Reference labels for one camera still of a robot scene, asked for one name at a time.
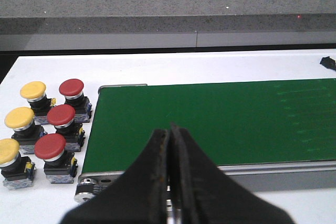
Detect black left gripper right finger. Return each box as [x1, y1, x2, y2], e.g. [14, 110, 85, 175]
[169, 124, 294, 223]

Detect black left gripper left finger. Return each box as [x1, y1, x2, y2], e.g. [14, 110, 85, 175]
[61, 129, 169, 223]

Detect red push button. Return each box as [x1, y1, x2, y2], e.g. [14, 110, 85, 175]
[59, 79, 92, 123]
[34, 133, 78, 184]
[47, 104, 85, 152]

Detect yellow push button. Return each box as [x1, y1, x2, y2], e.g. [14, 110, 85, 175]
[4, 106, 47, 154]
[20, 81, 56, 125]
[1, 138, 35, 190]

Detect green conveyor belt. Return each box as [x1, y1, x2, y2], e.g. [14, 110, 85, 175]
[76, 79, 335, 204]

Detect small black clip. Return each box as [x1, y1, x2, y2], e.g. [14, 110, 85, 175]
[320, 56, 336, 71]

